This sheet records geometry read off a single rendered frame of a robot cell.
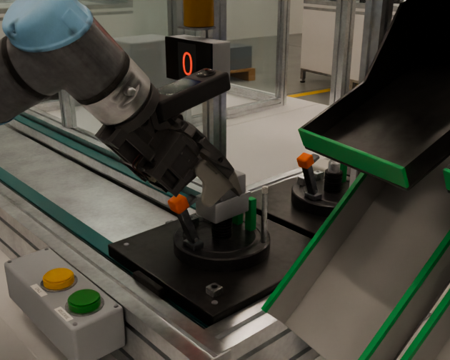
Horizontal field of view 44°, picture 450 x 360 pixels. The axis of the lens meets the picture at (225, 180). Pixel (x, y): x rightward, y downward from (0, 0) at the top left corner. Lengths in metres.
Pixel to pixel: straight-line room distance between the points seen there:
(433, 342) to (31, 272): 0.53
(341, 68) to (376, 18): 1.35
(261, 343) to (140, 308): 0.15
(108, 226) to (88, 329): 0.35
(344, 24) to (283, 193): 1.02
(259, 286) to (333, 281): 0.14
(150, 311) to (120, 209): 0.40
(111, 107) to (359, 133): 0.26
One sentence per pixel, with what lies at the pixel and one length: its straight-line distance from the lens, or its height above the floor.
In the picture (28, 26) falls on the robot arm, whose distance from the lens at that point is 0.56.
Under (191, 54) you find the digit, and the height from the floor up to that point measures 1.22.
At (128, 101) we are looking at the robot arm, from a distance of 0.61.
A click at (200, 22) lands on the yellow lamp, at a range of 0.92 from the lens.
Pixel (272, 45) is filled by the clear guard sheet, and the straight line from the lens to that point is 2.08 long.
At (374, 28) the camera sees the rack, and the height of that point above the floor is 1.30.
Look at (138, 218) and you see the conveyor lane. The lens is 1.04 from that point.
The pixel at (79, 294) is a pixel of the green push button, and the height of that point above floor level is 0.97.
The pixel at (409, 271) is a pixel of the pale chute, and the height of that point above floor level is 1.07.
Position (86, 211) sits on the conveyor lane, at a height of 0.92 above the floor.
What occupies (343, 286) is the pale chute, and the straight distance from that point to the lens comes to 0.61.
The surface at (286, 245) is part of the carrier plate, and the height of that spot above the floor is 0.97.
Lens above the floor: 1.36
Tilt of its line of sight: 22 degrees down
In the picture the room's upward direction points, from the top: straight up
